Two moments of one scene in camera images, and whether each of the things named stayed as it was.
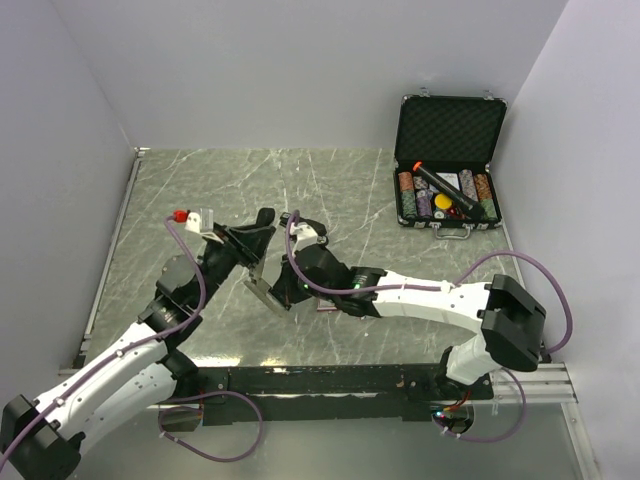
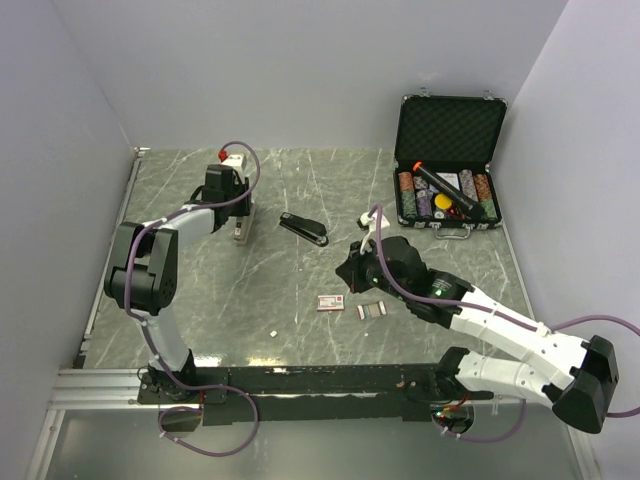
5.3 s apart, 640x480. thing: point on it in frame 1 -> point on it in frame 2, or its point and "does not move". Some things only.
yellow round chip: x=442 y=201 does not move
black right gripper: x=285 y=285 -> x=351 y=269
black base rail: x=243 y=396 does not move
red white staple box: x=325 y=305 does not move
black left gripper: x=255 y=239 -> x=243 y=187
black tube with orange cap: x=471 y=205 does not move
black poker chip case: x=442 y=179 does not move
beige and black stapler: x=258 y=286 -> x=241 y=226
